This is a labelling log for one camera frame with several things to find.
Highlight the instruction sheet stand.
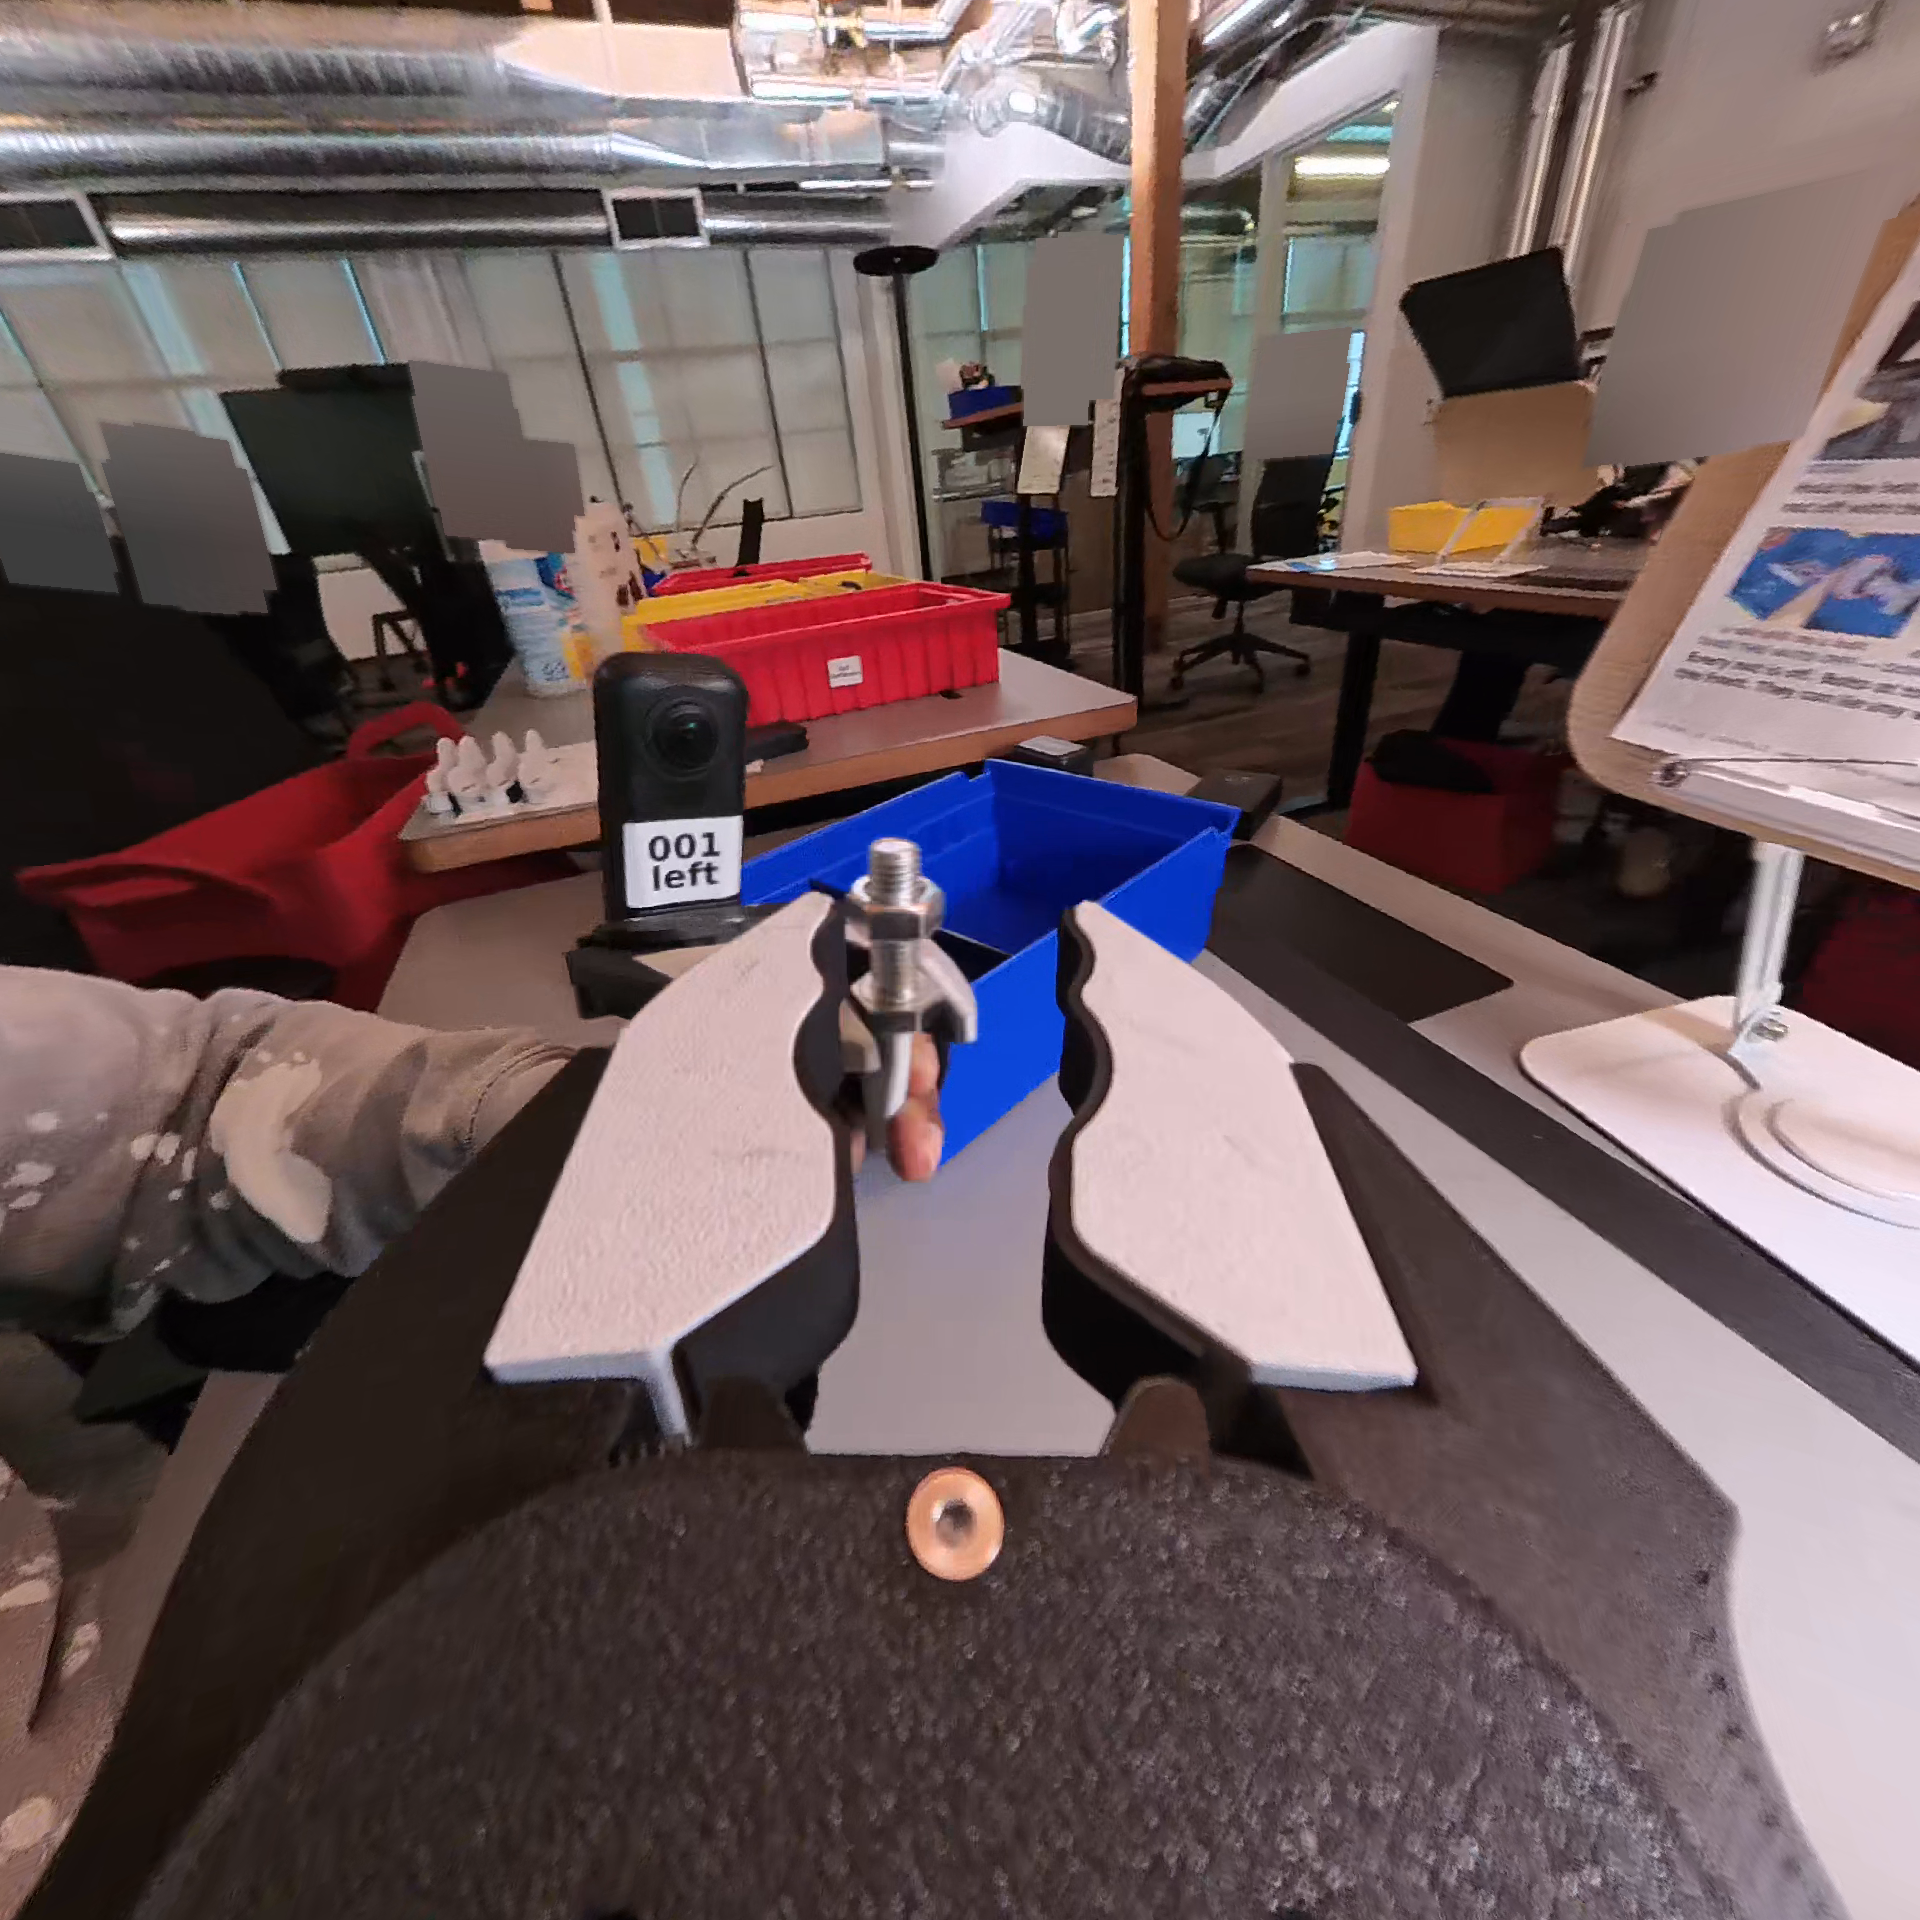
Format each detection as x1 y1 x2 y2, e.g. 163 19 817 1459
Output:
1515 196 1920 1367

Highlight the blue plastic bin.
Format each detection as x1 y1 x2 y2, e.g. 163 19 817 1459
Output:
738 759 1242 1156

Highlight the person's left forearm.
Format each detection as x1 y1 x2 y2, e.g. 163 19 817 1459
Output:
0 967 588 1337

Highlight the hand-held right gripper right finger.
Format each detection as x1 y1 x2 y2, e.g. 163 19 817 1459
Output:
1045 900 1422 1450

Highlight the black computer monitor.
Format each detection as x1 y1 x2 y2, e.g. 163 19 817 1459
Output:
1398 247 1586 399

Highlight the red bag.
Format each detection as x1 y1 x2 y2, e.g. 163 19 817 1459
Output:
1344 735 1561 897

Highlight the white plastic bottle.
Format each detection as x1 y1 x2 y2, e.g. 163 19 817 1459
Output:
481 542 588 697

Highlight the red plastic bin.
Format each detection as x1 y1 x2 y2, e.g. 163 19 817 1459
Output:
622 575 1013 732

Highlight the black office chair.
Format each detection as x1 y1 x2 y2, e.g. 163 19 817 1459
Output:
1165 451 1338 697

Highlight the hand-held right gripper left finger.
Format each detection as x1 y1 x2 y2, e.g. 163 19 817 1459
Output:
485 891 865 1435

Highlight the wooden desk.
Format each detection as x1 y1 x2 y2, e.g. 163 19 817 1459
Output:
1246 542 1637 812
401 646 1142 877

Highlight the row of small white parts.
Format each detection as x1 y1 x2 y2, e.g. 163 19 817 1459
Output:
421 729 597 828

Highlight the red plastic tub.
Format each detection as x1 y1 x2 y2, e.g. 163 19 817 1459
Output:
17 721 572 1007

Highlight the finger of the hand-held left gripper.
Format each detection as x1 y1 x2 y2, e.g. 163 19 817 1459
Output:
854 956 981 1058

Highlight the silver hex bolt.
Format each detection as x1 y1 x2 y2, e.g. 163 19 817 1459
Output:
850 842 947 1117

